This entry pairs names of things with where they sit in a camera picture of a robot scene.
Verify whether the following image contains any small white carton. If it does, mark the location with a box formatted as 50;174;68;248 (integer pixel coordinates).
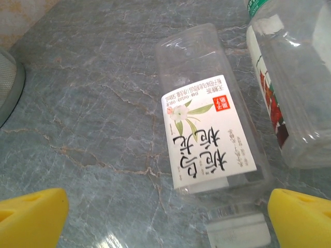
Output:
155;22;275;248

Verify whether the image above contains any clear bottle with green cap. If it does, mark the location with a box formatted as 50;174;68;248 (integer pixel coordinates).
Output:
243;0;331;170

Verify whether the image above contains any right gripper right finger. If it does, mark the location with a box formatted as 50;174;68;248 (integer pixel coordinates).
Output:
267;188;331;248

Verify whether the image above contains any grey waste bin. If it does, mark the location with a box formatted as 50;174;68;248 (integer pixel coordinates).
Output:
0;49;26;129

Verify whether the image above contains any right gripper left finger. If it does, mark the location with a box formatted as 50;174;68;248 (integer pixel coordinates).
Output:
0;188;70;248

